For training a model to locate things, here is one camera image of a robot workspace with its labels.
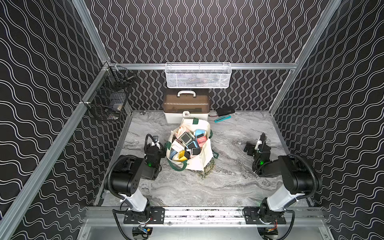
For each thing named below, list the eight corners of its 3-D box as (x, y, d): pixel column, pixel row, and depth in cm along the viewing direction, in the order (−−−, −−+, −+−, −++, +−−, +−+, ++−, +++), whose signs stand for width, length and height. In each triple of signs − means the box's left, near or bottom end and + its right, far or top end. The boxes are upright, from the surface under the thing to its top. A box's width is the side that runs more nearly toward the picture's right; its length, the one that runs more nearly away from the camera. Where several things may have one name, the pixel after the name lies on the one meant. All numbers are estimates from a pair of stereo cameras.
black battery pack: (218, 116, 120) (219, 113, 118) (216, 112, 123) (216, 109, 121) (234, 112, 123) (235, 109, 121) (232, 108, 126) (232, 105, 124)
